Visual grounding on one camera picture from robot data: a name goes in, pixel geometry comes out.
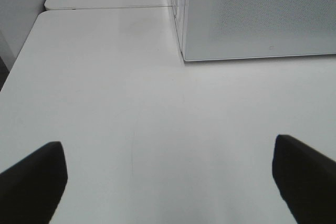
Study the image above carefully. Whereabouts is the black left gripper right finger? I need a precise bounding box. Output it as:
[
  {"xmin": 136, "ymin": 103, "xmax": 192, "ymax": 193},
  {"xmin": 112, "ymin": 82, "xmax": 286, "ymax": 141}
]
[{"xmin": 272, "ymin": 135, "xmax": 335, "ymax": 223}]

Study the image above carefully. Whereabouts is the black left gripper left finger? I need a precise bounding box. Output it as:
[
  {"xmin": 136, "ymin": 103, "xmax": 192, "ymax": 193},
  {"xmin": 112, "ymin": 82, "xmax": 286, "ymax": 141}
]
[{"xmin": 1, "ymin": 142, "xmax": 68, "ymax": 223}]

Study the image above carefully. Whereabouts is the white microwave door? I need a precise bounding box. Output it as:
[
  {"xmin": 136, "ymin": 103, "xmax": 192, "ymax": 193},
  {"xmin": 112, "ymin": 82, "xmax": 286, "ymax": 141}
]
[{"xmin": 182, "ymin": 0, "xmax": 336, "ymax": 62}]

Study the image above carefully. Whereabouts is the white microwave oven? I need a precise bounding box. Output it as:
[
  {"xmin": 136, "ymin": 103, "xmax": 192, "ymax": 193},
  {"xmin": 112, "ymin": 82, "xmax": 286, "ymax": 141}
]
[{"xmin": 169, "ymin": 0, "xmax": 336, "ymax": 62}]

